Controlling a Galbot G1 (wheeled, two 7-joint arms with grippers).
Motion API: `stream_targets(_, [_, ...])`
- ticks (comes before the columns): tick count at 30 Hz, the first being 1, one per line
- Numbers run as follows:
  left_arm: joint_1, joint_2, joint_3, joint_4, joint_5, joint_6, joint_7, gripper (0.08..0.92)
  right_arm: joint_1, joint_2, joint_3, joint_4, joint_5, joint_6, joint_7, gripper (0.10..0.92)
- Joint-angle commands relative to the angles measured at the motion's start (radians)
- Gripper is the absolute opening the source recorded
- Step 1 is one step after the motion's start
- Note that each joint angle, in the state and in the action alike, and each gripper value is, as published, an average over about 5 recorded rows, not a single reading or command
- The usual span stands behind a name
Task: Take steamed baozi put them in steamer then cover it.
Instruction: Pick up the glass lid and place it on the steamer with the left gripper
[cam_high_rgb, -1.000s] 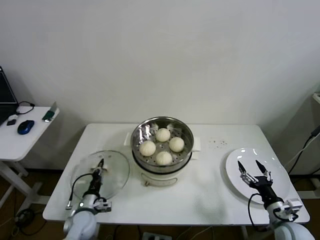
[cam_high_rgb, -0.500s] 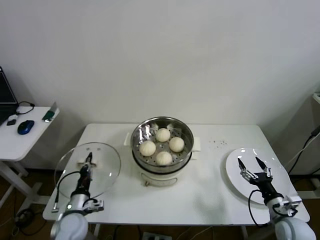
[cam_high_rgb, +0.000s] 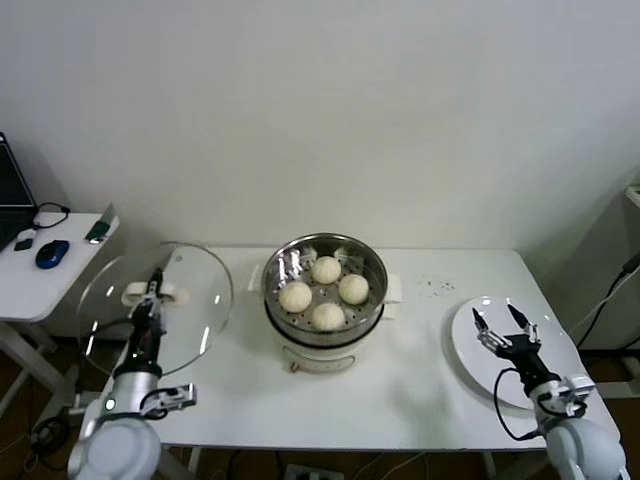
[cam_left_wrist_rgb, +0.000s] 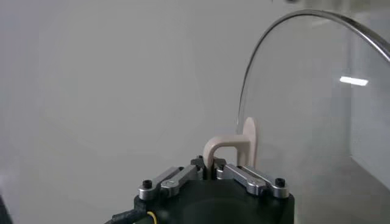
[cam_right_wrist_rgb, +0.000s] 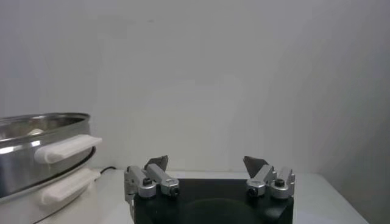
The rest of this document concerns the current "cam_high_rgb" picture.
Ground scattered dark crumbs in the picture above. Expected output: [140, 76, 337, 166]
[417, 278, 456, 297]

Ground round glass pot lid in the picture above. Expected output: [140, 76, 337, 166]
[77, 241, 235, 377]

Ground small white side table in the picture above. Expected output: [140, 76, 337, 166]
[0, 212, 121, 419]

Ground white rectangular work table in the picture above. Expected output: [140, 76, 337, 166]
[83, 245, 621, 480]

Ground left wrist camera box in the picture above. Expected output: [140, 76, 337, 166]
[139, 382, 198, 420]

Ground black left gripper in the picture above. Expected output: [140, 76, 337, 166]
[126, 267, 170, 374]

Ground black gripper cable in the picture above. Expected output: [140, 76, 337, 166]
[74, 318, 137, 396]
[493, 367, 544, 442]

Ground black laptop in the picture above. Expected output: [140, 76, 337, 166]
[0, 132, 37, 252]

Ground black looped cable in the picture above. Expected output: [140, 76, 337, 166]
[28, 202, 70, 232]

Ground white metal floor frame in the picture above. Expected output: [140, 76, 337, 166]
[582, 344, 640, 399]

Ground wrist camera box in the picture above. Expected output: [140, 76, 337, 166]
[537, 373, 597, 419]
[139, 382, 198, 420]

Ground coiled black floor cable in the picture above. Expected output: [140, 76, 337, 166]
[27, 417, 71, 459]

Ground green card in holder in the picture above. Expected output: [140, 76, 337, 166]
[83, 202, 117, 247]

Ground large white plate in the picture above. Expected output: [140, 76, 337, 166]
[451, 295, 582, 412]

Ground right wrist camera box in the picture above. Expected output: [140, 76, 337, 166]
[537, 373, 597, 419]

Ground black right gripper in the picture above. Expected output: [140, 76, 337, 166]
[471, 298, 562, 395]

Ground white power strip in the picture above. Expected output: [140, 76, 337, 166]
[283, 463, 346, 480]

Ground hanging cables with plug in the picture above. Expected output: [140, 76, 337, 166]
[567, 252, 640, 351]

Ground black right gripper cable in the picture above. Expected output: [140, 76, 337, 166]
[493, 367, 544, 442]

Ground white steamed baozi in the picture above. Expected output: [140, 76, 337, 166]
[338, 273, 371, 305]
[278, 280, 314, 314]
[310, 255, 342, 285]
[310, 301, 347, 332]

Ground perforated steel steamer basket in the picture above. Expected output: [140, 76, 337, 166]
[246, 232, 403, 346]

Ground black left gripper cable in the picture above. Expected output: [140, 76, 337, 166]
[74, 318, 137, 396]

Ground blue computer mouse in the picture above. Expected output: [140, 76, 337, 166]
[33, 239, 70, 271]

